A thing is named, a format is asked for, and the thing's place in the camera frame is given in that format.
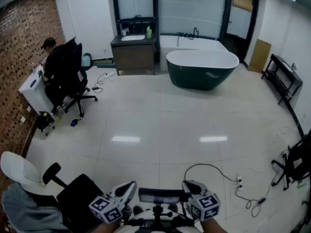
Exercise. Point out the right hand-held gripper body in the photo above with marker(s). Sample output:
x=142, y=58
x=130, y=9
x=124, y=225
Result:
x=206, y=206

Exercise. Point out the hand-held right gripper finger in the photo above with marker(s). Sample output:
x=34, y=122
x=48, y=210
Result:
x=199, y=186
x=188, y=192

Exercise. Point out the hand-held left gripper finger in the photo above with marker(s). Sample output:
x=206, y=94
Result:
x=119, y=188
x=133, y=190

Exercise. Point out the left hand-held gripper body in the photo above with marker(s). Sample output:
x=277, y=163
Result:
x=107, y=210

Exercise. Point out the green detergent bottle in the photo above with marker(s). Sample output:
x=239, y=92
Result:
x=149, y=33

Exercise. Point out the person's right forearm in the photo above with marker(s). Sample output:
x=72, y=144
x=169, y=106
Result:
x=212, y=227

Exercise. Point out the person's left forearm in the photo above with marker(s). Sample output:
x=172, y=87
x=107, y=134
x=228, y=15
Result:
x=107, y=228

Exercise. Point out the person's left shoe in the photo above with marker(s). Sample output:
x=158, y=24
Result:
x=138, y=210

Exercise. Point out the person's shoe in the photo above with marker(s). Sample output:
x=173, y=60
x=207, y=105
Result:
x=138, y=210
x=172, y=208

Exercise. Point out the person's right shoe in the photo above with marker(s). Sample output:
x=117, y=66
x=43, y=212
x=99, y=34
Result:
x=172, y=208

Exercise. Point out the person's white shirt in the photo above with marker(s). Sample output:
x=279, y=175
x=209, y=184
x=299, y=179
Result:
x=127, y=228

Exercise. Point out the white power strip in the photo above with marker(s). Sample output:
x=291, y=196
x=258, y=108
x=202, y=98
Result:
x=239, y=181
x=109, y=74

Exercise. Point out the small blue floor device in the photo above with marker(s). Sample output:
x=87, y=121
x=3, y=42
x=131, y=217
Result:
x=74, y=122

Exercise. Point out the grey jacket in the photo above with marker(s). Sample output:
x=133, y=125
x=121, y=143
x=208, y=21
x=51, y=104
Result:
x=24, y=212

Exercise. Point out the black wheeled floor device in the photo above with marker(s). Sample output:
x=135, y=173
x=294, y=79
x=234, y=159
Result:
x=43, y=121

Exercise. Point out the dark green oval bathtub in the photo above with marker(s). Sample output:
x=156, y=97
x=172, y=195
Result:
x=199, y=76

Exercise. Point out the teal rolled mat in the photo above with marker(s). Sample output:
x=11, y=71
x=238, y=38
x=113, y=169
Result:
x=105, y=66

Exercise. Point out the olive green rolled mat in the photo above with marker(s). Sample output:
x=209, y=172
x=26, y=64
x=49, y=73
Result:
x=104, y=62

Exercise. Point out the dark wooden vanity cabinet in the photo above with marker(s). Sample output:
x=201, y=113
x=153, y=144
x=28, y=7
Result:
x=132, y=57

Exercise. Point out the dark blue pouch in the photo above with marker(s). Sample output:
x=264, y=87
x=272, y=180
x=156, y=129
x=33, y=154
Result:
x=33, y=83

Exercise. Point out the black console table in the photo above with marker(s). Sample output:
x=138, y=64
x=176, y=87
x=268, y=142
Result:
x=281, y=76

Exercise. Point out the black high-back office chair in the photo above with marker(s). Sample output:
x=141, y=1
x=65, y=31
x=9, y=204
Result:
x=73, y=57

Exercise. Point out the white rectangular bathtub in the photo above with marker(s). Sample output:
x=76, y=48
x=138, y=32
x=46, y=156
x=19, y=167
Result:
x=194, y=44

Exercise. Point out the brown cardboard sheet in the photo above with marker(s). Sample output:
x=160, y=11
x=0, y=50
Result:
x=259, y=56

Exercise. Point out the white sink basin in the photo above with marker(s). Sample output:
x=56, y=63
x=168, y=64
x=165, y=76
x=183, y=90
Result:
x=132, y=38

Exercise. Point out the black bathtub faucet set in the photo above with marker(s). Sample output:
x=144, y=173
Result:
x=195, y=33

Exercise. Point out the black chest-mounted camera rig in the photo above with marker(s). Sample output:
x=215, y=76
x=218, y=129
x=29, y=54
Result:
x=160, y=195

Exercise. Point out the black metal mirror shelf frame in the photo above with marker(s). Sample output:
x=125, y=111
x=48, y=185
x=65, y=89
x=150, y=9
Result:
x=156, y=8

